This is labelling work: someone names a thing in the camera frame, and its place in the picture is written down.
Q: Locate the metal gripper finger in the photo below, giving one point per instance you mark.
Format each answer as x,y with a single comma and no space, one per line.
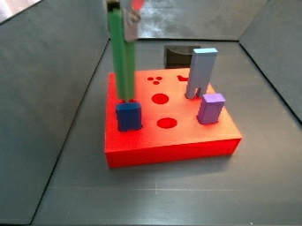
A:
131,18
112,7

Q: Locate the green star-shaped peg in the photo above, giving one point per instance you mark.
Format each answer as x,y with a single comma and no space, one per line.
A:
123,57

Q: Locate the red peg board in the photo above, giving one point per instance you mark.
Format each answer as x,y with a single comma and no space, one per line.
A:
171,136

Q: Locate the black curved holder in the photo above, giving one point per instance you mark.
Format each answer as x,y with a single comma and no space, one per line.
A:
178,56

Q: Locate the light blue arch peg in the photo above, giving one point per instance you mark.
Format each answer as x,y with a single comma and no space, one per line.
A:
201,70

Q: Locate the dark blue hexagonal peg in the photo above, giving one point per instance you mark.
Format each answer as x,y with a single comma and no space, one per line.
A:
128,116

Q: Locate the purple square peg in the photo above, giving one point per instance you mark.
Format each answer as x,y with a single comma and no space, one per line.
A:
211,105

